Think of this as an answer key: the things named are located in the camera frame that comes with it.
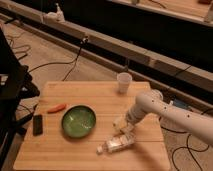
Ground translucent plastic cup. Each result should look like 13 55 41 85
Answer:
117 72 132 93

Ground orange carrot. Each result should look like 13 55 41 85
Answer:
47 104 66 114

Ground blue box on floor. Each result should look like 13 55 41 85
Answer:
173 99 189 110

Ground black cable on floor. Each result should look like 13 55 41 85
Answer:
27 36 90 82

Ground green bowl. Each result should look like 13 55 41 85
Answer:
61 105 96 138

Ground white sponge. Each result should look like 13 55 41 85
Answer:
113 117 126 130

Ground black rectangular block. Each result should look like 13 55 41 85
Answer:
33 115 43 136

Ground black cables at right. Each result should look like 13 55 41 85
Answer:
159 108 213 171

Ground white object on ledge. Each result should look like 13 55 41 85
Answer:
45 4 65 22

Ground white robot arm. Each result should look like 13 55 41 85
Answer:
125 90 213 147

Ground black stand at left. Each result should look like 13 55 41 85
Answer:
0 28 40 171

